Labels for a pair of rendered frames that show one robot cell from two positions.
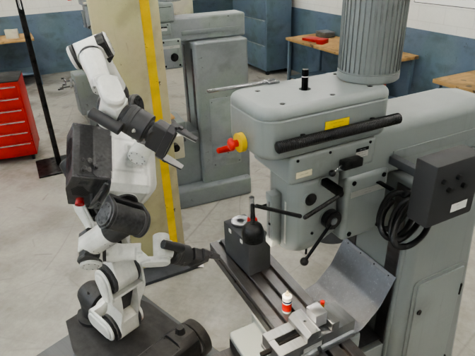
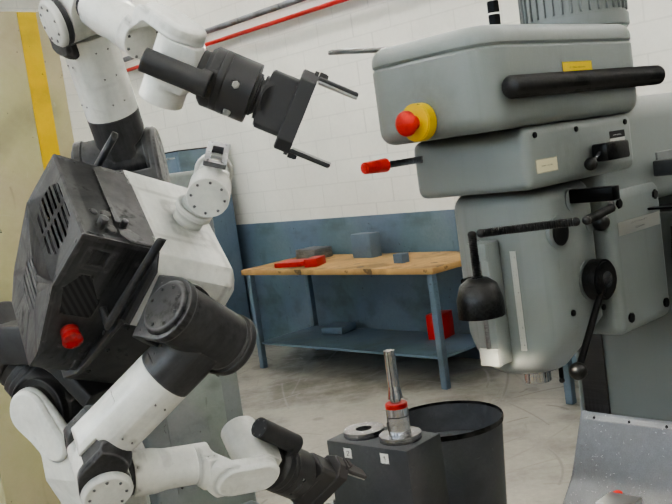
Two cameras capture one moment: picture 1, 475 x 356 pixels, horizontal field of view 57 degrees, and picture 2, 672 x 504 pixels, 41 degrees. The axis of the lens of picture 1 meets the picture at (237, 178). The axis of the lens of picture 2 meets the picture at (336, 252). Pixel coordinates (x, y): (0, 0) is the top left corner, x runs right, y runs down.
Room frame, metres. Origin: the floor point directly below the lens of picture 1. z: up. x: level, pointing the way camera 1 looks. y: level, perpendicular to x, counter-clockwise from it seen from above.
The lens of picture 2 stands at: (-0.10, 0.55, 1.72)
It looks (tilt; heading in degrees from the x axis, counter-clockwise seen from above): 6 degrees down; 343
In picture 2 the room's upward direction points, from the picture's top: 8 degrees counter-clockwise
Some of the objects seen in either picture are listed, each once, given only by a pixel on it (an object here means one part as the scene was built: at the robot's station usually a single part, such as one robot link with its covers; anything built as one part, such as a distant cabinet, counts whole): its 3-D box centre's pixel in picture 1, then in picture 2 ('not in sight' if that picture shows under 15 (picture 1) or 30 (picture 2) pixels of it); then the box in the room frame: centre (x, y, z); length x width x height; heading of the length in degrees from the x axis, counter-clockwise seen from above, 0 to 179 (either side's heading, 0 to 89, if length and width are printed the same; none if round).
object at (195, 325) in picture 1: (195, 337); not in sight; (1.62, 0.25, 0.50); 0.20 x 0.05 x 0.20; 47
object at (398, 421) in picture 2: not in sight; (398, 419); (1.65, -0.06, 1.17); 0.05 x 0.05 x 0.06
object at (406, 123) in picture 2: (233, 143); (408, 123); (1.22, 0.01, 1.76); 0.04 x 0.03 x 0.04; 26
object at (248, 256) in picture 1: (247, 242); (387, 475); (1.69, -0.03, 1.04); 0.22 x 0.12 x 0.20; 31
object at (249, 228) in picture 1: (253, 230); (479, 296); (1.15, -0.04, 1.48); 0.07 x 0.07 x 0.06
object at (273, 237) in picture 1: (273, 218); (489, 303); (1.28, -0.12, 1.44); 0.04 x 0.04 x 0.21; 26
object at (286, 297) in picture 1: (287, 300); not in sight; (1.35, -0.19, 0.99); 0.04 x 0.04 x 0.11
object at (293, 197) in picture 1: (301, 203); (527, 275); (1.33, -0.22, 1.47); 0.21 x 0.19 x 0.32; 26
